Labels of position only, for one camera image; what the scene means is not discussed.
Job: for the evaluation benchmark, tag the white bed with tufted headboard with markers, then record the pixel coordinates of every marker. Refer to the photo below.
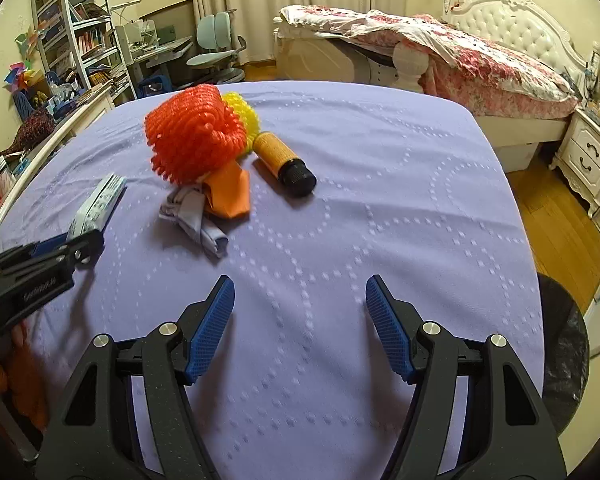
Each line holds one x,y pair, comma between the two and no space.
510,25

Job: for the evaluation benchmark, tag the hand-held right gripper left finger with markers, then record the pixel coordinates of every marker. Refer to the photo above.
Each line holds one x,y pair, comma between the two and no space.
210,330

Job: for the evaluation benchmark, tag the blue plastic crate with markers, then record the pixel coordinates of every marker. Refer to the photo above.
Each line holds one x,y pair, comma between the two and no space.
155,87

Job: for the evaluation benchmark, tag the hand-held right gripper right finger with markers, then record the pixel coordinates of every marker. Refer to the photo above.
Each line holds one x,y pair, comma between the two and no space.
390,332

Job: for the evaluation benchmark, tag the colourful paper pinwheels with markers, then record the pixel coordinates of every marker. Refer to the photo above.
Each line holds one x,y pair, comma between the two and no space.
22,67

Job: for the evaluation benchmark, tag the orange bottle with black cap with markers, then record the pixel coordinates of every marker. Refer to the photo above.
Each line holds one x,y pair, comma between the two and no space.
280,157

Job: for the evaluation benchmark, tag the white bookshelf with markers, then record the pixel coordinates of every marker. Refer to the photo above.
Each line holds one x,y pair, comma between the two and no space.
80,25

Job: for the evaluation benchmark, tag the dark red fluffy decoration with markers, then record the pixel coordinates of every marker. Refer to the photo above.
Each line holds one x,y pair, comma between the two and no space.
35,130

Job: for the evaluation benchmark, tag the pile of bedside bottles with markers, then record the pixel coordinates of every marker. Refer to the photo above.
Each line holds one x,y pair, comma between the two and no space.
597,90

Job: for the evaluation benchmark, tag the orange plastic bag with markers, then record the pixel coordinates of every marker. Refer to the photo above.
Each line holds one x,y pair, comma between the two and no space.
230,192

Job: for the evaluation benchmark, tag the grey wrapper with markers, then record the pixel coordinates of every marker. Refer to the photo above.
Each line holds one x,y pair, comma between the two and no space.
195,215

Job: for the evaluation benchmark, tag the purple dotted tablecloth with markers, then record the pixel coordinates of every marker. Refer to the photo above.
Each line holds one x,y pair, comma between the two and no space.
355,210

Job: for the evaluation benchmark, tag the pink floral bedding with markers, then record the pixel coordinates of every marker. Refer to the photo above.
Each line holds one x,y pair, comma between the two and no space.
480,65

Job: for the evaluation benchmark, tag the yellow foam fruit net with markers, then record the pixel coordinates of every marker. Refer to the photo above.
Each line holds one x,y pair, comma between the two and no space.
245,115

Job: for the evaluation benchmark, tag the red foam fruit net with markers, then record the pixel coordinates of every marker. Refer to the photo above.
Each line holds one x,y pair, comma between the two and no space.
190,130

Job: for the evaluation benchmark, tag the black-lined trash bin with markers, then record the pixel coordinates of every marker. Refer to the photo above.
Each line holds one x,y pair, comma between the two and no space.
565,350

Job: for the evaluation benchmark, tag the low white cabinet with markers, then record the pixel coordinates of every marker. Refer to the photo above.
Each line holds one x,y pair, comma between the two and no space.
87,112

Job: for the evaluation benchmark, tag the clear plastic storage bag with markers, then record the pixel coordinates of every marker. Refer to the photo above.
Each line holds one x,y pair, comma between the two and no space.
320,60

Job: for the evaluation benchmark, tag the light blue desk chair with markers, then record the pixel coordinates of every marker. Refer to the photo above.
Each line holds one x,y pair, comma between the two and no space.
215,35

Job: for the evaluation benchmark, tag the white nightstand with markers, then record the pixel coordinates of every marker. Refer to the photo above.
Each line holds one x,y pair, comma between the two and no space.
585,155

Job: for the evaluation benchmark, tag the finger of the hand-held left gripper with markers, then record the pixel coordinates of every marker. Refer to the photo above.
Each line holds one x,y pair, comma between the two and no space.
85,250
47,246

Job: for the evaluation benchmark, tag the white study desk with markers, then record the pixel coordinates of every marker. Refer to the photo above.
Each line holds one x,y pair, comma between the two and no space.
165,50

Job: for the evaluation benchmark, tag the white and blue carton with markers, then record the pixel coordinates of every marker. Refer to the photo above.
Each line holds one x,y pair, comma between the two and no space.
97,205

